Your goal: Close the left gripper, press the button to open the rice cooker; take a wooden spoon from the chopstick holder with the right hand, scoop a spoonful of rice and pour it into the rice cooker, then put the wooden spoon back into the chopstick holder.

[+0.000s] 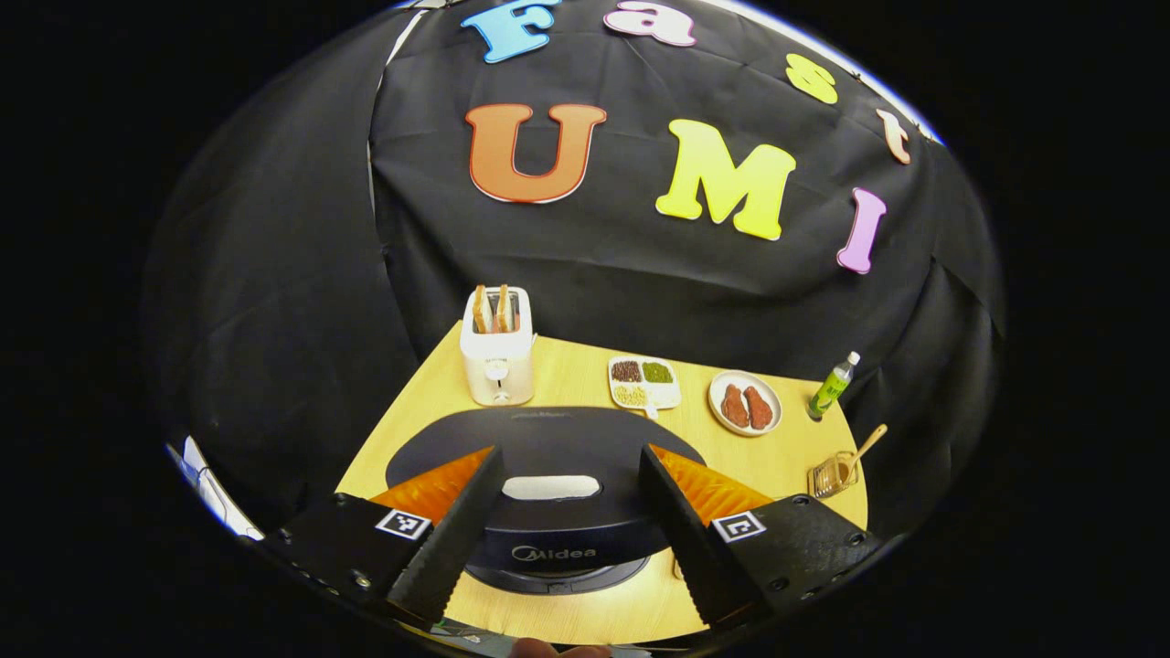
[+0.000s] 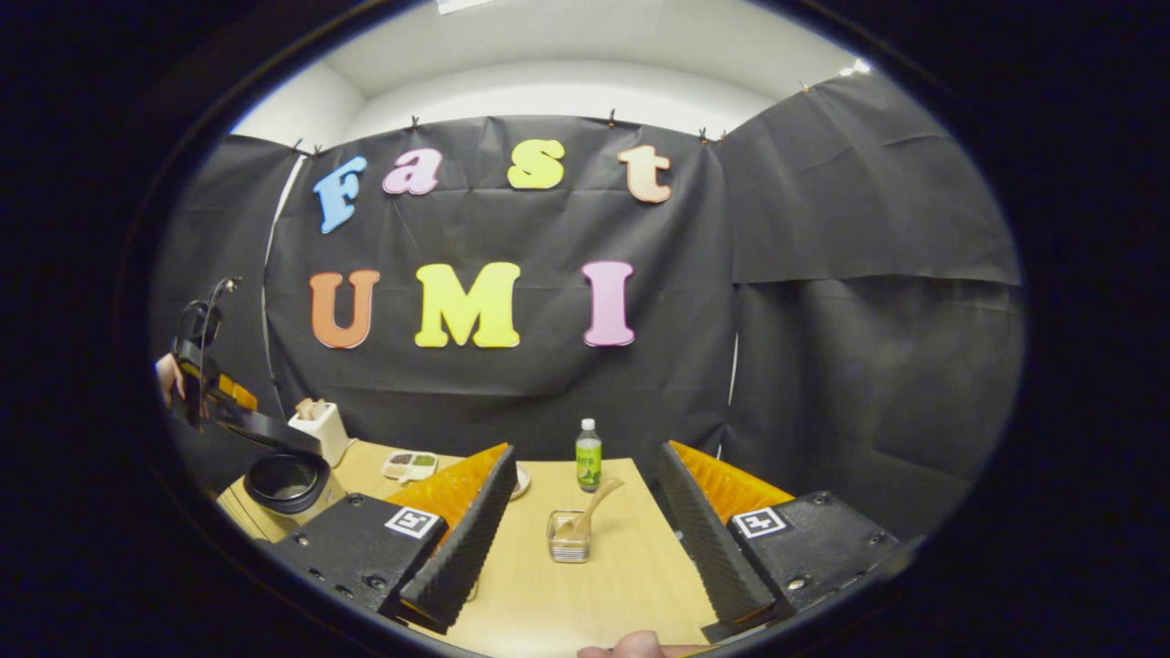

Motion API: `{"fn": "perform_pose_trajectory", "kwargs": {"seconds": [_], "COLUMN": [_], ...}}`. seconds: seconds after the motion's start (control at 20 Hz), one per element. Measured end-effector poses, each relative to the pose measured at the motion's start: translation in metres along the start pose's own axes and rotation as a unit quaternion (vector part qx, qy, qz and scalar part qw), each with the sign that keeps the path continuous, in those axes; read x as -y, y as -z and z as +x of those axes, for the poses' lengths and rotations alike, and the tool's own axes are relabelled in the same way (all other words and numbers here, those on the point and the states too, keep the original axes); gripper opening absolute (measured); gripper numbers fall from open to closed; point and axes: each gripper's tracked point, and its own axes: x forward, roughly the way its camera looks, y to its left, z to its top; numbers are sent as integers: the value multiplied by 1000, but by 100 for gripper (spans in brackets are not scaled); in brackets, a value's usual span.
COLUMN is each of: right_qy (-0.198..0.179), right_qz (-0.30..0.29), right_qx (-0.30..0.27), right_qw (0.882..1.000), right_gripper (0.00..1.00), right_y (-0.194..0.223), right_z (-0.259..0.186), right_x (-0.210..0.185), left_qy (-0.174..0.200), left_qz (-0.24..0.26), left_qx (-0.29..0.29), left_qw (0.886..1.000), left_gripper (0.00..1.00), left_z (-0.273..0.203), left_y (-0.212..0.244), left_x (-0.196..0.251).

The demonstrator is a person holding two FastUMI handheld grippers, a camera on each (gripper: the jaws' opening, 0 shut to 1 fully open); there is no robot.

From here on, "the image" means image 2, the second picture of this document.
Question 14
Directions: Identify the white slotted box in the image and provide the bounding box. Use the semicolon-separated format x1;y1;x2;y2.
288;398;351;469

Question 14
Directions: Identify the dark grey rice cooker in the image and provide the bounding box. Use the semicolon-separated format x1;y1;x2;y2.
206;398;348;531

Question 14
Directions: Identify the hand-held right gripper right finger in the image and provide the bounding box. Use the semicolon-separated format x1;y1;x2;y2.
658;440;915;641

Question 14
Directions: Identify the green drink bottle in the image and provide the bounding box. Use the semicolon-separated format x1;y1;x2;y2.
575;419;603;494

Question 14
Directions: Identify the white divided grain tray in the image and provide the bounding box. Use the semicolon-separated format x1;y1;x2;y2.
381;450;439;483

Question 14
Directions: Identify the wooden spoon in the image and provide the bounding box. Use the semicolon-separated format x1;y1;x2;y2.
556;477;626;542

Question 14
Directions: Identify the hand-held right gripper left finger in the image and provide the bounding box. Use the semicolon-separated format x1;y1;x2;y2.
270;443;518;634

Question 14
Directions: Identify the clear chopstick holder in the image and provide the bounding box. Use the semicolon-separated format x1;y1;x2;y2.
547;509;592;564

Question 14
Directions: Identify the black backdrop cloth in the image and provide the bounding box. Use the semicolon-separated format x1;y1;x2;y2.
151;71;1025;540

